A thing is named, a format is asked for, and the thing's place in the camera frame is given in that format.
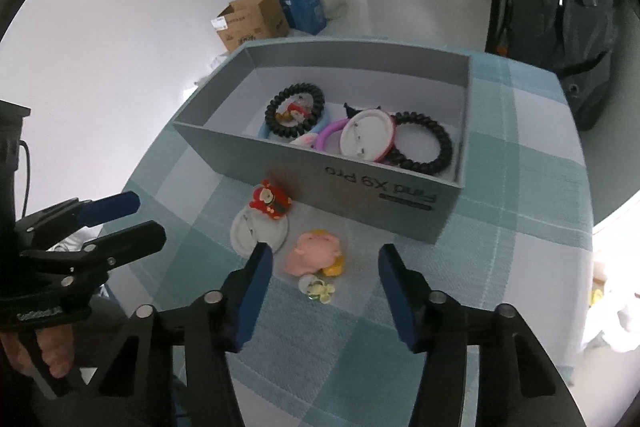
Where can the grey cardboard box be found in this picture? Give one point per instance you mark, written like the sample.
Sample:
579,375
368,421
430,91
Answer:
310,177

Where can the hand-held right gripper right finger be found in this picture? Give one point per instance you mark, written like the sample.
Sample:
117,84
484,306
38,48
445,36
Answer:
400,302

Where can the small yellow white charm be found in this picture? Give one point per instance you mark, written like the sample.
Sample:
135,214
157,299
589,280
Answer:
316,288

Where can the red figure charm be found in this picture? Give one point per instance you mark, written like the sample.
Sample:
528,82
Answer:
270,199

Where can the pink pig charm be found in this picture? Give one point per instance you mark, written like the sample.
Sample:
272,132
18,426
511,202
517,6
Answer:
312,252

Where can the purple band with black figure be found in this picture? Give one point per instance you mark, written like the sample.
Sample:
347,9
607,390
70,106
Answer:
327,132

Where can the teal checked tablecloth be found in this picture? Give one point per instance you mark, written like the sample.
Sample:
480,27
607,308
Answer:
510,217

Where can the red and white charm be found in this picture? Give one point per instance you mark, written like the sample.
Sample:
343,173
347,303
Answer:
295,112

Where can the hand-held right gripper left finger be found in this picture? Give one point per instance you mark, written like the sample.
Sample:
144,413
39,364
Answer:
252,297

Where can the plain white round badge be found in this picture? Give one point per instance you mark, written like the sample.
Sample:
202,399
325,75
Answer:
255,237

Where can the white badge with pink rim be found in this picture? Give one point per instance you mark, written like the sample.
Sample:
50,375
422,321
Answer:
365,134

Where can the dark jacket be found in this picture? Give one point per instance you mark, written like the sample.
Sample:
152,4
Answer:
585,32

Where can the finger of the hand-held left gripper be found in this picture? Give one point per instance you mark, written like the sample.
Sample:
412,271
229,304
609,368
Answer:
112,206
135,239

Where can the white plastic bag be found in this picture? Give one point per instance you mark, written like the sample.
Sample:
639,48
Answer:
617,322

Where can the large blue carton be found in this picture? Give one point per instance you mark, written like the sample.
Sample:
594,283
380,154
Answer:
305,7

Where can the light blue band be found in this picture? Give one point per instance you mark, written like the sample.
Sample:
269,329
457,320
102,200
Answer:
264,131

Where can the person's left hand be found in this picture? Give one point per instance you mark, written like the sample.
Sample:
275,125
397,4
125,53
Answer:
55,349

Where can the brown cardboard box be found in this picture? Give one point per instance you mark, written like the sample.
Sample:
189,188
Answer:
252,19

